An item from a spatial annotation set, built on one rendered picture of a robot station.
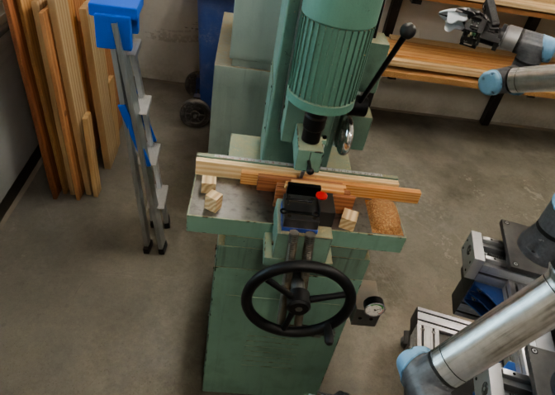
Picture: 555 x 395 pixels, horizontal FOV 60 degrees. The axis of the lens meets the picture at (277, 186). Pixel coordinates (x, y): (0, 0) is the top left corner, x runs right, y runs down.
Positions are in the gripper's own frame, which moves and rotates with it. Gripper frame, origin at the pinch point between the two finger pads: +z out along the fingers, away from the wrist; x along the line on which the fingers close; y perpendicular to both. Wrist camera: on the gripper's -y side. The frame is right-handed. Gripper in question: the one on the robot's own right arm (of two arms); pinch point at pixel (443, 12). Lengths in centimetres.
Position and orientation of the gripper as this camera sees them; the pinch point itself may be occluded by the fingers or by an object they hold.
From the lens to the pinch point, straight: 175.1
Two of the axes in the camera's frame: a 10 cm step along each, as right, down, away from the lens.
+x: 1.1, 4.1, 9.1
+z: -8.7, -4.0, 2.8
